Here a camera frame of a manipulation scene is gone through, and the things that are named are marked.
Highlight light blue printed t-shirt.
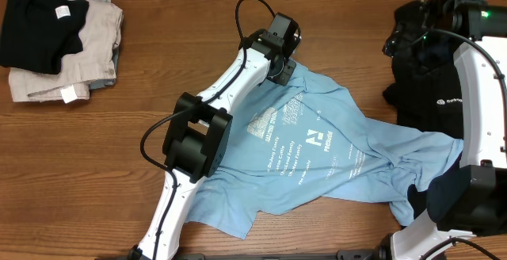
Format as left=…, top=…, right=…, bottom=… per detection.
left=187, top=65, right=463, bottom=239

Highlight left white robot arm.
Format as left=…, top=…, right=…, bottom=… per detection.
left=127, top=13, right=300, bottom=259

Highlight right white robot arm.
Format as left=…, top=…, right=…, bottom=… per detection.
left=337, top=0, right=506, bottom=259

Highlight black garment on right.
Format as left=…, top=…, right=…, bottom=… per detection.
left=382, top=0, right=465, bottom=217

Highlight folded grey-blue garment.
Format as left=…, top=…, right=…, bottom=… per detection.
left=68, top=0, right=124, bottom=90

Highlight folded beige shorts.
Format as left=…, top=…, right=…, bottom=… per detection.
left=9, top=0, right=124, bottom=103

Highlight folded black garment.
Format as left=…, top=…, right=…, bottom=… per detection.
left=1, top=0, right=90, bottom=75

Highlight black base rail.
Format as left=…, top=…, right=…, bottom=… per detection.
left=173, top=248, right=391, bottom=260

